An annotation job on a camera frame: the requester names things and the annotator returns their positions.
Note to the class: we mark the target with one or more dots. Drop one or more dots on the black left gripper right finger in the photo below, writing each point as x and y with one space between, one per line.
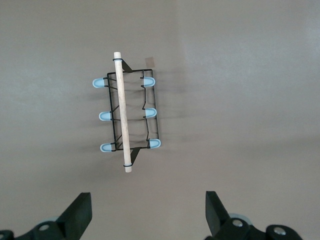
220 222

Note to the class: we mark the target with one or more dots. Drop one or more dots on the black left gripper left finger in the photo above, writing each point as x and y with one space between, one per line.
75 220

